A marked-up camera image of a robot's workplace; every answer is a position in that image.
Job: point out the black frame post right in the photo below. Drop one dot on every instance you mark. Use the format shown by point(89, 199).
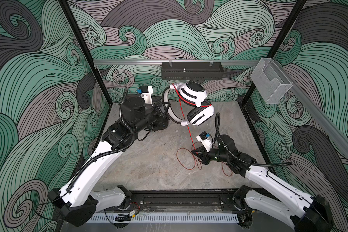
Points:
point(278, 42)

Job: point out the white slotted cable duct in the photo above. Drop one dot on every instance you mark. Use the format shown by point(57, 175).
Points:
point(185, 218)

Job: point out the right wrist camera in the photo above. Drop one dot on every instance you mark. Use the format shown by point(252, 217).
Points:
point(206, 140)

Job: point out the black frame post left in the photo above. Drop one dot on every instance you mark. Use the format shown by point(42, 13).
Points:
point(86, 52)

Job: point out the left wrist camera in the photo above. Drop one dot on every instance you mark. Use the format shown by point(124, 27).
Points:
point(146, 93)

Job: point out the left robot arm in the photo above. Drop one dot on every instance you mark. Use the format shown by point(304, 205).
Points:
point(76, 200)

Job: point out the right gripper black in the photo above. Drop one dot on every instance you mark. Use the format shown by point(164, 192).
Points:
point(204, 154)

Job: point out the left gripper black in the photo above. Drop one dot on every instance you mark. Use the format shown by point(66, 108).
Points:
point(160, 113)

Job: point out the black perforated metal tray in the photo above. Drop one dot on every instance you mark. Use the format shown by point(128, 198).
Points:
point(193, 71)

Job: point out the black frame post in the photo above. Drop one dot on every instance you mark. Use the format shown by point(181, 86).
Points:
point(86, 52)
point(278, 42)

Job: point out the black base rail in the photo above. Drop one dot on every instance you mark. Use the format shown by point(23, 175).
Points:
point(222, 198)

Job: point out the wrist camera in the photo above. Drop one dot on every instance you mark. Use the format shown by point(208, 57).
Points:
point(146, 93)
point(206, 140)

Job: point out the white black headphones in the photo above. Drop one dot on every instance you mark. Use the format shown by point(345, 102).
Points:
point(192, 94)

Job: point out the aluminium rail right wall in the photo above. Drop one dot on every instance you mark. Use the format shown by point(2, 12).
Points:
point(307, 91)

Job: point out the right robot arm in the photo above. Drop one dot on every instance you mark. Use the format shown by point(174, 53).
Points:
point(297, 209)

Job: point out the clear plastic wall bin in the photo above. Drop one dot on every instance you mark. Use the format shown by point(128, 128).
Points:
point(271, 80)

